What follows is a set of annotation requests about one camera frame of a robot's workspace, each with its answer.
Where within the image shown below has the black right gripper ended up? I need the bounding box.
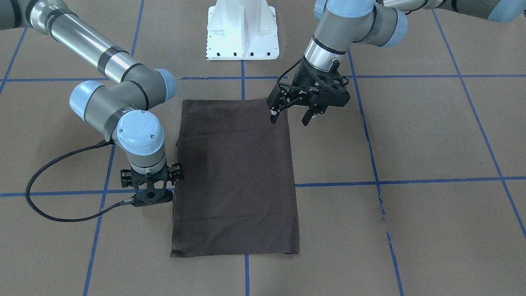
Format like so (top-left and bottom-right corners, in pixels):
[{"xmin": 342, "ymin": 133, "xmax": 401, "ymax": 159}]
[{"xmin": 120, "ymin": 163, "xmax": 184, "ymax": 194}]

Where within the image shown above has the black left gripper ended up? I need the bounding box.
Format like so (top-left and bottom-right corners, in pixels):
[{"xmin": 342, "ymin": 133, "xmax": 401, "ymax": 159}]
[{"xmin": 266, "ymin": 58, "xmax": 328, "ymax": 126}]

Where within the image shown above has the dark brown t-shirt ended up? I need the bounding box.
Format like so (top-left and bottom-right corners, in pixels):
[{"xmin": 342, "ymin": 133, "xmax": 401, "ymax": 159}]
[{"xmin": 170, "ymin": 99, "xmax": 300, "ymax": 257}]

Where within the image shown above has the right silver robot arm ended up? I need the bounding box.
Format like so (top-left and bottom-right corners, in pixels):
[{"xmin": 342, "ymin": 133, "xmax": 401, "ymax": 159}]
[{"xmin": 1, "ymin": 0, "xmax": 181, "ymax": 191}]

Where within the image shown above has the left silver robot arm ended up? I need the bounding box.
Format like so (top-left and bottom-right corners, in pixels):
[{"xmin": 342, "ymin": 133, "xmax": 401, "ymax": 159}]
[{"xmin": 267, "ymin": 0, "xmax": 526, "ymax": 125}]

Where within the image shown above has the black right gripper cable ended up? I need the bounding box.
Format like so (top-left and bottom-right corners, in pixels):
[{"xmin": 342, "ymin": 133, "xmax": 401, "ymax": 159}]
[{"xmin": 25, "ymin": 140, "xmax": 136, "ymax": 223}]

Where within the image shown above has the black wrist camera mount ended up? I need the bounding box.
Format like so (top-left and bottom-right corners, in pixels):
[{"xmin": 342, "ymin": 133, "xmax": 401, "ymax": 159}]
[{"xmin": 310, "ymin": 70, "xmax": 350, "ymax": 107}]

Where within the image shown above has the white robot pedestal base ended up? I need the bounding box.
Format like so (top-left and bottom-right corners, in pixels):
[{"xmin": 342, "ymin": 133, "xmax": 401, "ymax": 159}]
[{"xmin": 205, "ymin": 0, "xmax": 280, "ymax": 60}]

